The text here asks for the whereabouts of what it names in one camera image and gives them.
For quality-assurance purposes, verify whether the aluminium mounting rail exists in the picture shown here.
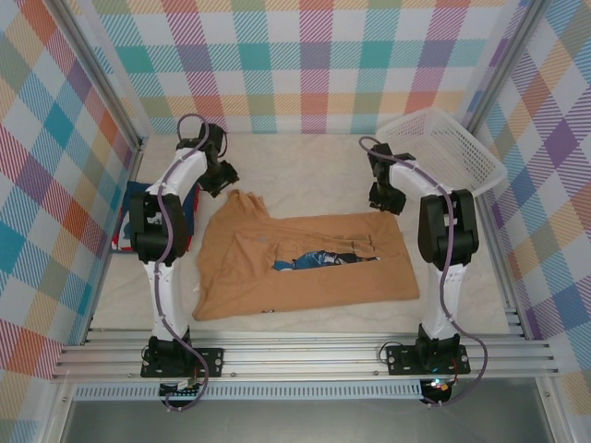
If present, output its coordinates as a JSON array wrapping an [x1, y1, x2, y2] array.
[[50, 328, 562, 383]]

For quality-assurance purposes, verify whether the folded blue clothes stack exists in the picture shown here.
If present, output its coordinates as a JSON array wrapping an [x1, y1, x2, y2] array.
[[112, 184, 203, 254]]

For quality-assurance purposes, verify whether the white slotted cable duct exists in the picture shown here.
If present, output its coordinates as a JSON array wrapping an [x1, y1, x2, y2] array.
[[73, 380, 424, 401]]

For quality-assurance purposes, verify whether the aluminium frame post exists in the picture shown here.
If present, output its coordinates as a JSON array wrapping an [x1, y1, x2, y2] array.
[[54, 0, 150, 153], [461, 0, 550, 138]]

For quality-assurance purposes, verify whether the grey metal sheet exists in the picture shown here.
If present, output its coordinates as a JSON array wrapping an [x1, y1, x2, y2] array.
[[59, 399, 555, 443]]

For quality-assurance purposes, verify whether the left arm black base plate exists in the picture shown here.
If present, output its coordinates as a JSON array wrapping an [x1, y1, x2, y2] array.
[[140, 346, 225, 378]]

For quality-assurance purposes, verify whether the white plastic basket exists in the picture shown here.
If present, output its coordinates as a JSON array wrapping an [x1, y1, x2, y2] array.
[[376, 108, 508, 195]]

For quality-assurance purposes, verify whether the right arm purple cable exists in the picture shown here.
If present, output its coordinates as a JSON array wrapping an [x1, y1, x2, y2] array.
[[358, 136, 489, 410]]

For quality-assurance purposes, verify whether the tan t-shirt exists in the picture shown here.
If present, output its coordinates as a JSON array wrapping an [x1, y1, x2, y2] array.
[[192, 188, 420, 323]]

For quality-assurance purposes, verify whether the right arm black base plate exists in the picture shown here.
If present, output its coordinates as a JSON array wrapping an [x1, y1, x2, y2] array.
[[385, 343, 472, 376]]

